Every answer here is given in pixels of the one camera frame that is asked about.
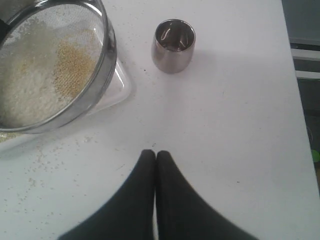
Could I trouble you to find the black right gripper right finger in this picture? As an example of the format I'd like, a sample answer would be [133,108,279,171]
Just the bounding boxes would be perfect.
[155,150,255,240]

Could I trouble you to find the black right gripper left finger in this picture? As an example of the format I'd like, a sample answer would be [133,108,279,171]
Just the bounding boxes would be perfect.
[59,149,156,240]

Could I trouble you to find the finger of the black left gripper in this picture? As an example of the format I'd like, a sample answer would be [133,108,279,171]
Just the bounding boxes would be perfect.
[0,19,10,43]

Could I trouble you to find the round steel mesh sieve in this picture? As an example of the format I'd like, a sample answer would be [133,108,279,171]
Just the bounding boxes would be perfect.
[0,0,117,134]

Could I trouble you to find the small steel cup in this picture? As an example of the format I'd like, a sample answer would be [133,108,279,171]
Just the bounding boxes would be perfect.
[151,19,196,74]

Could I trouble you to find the yellow grain pile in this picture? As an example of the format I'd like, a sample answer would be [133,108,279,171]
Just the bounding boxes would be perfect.
[53,29,102,100]

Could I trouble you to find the white rice grains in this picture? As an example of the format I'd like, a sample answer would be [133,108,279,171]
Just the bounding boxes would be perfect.
[0,21,70,128]

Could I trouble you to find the white rectangular tray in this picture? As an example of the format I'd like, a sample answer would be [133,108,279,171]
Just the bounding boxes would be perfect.
[0,57,132,152]

